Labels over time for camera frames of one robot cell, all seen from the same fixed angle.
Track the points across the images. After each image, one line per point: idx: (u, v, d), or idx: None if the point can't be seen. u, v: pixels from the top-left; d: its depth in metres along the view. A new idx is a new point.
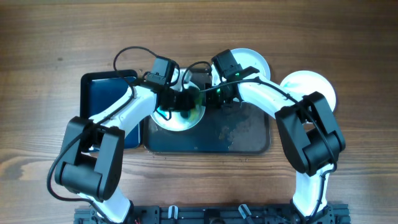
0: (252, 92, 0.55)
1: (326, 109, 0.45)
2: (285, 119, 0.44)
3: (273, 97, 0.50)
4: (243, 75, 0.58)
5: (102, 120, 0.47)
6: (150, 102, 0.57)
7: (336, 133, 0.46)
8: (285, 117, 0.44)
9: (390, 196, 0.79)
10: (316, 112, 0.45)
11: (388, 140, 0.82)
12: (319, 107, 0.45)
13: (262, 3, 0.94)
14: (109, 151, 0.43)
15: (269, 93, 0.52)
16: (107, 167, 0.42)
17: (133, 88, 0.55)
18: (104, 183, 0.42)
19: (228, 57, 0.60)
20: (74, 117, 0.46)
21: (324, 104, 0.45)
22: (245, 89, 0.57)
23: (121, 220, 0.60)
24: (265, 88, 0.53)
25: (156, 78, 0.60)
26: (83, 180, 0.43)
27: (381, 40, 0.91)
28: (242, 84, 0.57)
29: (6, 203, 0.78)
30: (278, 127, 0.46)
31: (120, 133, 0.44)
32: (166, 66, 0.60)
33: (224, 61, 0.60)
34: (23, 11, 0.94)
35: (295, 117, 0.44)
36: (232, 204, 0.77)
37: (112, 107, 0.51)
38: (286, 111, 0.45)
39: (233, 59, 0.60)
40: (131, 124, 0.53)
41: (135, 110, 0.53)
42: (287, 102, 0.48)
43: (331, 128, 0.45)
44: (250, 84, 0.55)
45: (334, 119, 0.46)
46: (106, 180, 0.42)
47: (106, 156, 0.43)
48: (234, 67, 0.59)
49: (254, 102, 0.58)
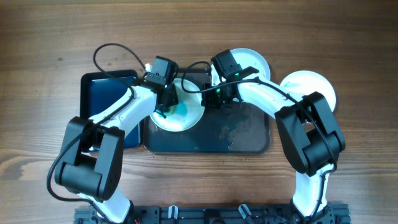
0: (252, 92, 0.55)
1: (326, 109, 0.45)
2: (285, 119, 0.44)
3: (273, 98, 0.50)
4: (243, 75, 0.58)
5: (102, 120, 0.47)
6: (150, 102, 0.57)
7: (336, 133, 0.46)
8: (285, 117, 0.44)
9: (390, 196, 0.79)
10: (316, 112, 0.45)
11: (388, 140, 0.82)
12: (319, 107, 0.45)
13: (262, 3, 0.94)
14: (109, 151, 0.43)
15: (269, 94, 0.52)
16: (107, 167, 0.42)
17: (132, 89, 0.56)
18: (104, 183, 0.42)
19: (228, 57, 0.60)
20: (74, 117, 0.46)
21: (324, 104, 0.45)
22: (245, 89, 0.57)
23: (121, 220, 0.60)
24: (265, 88, 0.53)
25: (156, 78, 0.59)
26: (83, 180, 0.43)
27: (381, 40, 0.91)
28: (242, 84, 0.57)
29: (5, 203, 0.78)
30: (278, 127, 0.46)
31: (120, 133, 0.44)
32: (166, 66, 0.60)
33: (224, 61, 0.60)
34: (23, 11, 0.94)
35: (295, 117, 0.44)
36: (232, 204, 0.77)
37: (112, 107, 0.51)
38: (286, 111, 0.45)
39: (232, 59, 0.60)
40: (131, 125, 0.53)
41: (135, 110, 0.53)
42: (287, 102, 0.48)
43: (331, 128, 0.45)
44: (250, 84, 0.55)
45: (333, 119, 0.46)
46: (106, 180, 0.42)
47: (106, 157, 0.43)
48: (234, 67, 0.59)
49: (254, 102, 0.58)
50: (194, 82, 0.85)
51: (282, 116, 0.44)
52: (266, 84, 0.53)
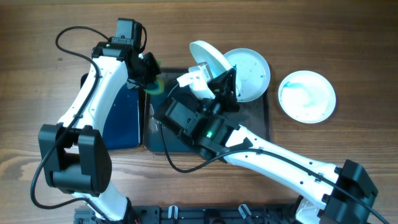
0: (253, 162, 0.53)
1: (364, 178, 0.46)
2: (340, 218, 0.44)
3: (296, 177, 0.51)
4: (218, 137, 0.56)
5: (72, 121, 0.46)
6: (120, 74, 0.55)
7: (373, 191, 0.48)
8: (338, 216, 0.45)
9: (391, 196, 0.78)
10: (359, 186, 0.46)
11: (388, 140, 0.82)
12: (359, 180, 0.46)
13: (262, 3, 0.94)
14: (88, 156, 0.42)
15: (286, 171, 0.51)
16: (94, 168, 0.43)
17: (96, 66, 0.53)
18: (96, 182, 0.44)
19: (180, 111, 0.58)
20: (43, 126, 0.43)
21: (362, 173, 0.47)
22: (236, 156, 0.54)
23: (121, 218, 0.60)
24: (270, 158, 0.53)
25: (122, 40, 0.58)
26: (73, 185, 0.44)
27: (380, 40, 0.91)
28: (233, 155, 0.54)
29: (5, 203, 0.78)
30: (326, 220, 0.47)
31: (94, 133, 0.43)
32: (131, 27, 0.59)
33: (176, 117, 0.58)
34: (23, 11, 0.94)
35: (344, 205, 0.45)
36: (232, 205, 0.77)
37: (78, 101, 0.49)
38: (333, 206, 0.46)
39: (186, 111, 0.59)
40: (106, 107, 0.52)
41: (104, 90, 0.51)
42: (321, 183, 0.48)
43: (370, 191, 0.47)
44: (246, 154, 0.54)
45: (370, 183, 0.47)
46: (96, 179, 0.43)
47: (88, 160, 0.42)
48: (192, 119, 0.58)
49: (243, 163, 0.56)
50: None
51: (336, 216, 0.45)
52: (270, 154, 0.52)
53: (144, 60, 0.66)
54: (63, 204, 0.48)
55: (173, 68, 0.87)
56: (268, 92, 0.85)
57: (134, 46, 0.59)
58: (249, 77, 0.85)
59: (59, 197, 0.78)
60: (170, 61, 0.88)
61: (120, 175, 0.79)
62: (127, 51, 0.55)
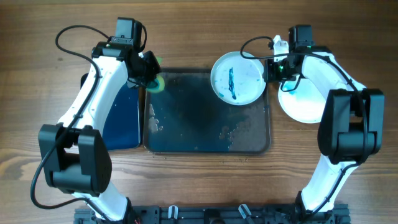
0: (317, 66, 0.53)
1: (380, 106, 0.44)
2: (336, 99, 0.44)
3: (337, 81, 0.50)
4: (314, 50, 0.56)
5: (72, 121, 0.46)
6: (119, 73, 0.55)
7: (376, 134, 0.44)
8: (337, 98, 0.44)
9: (390, 196, 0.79)
10: (369, 106, 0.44)
11: (387, 140, 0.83)
12: (374, 102, 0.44)
13: (262, 3, 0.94)
14: (88, 154, 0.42)
15: (332, 74, 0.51)
16: (92, 167, 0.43)
17: (96, 66, 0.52)
18: (96, 180, 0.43)
19: (307, 30, 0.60)
20: (43, 125, 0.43)
21: (379, 102, 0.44)
22: (311, 61, 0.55)
23: (121, 218, 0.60)
24: (331, 68, 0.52)
25: (122, 40, 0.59)
26: (73, 183, 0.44)
27: (381, 41, 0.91)
28: (309, 60, 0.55)
29: (5, 203, 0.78)
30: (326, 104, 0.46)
31: (95, 132, 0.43)
32: (131, 27, 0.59)
33: (303, 32, 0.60)
34: (23, 11, 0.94)
35: (347, 101, 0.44)
36: (232, 205, 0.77)
37: (79, 101, 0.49)
38: (342, 92, 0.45)
39: (310, 34, 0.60)
40: (106, 107, 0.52)
41: (104, 89, 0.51)
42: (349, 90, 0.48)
43: (373, 126, 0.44)
44: (318, 60, 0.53)
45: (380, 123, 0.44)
46: (96, 177, 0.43)
47: (88, 158, 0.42)
48: (308, 42, 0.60)
49: (311, 74, 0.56)
50: (195, 82, 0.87)
51: (334, 96, 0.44)
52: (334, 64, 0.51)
53: (145, 59, 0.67)
54: (63, 204, 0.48)
55: (173, 68, 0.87)
56: (268, 92, 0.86)
57: (134, 46, 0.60)
58: (245, 80, 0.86)
59: (59, 197, 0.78)
60: (170, 61, 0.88)
61: (120, 175, 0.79)
62: (127, 51, 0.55)
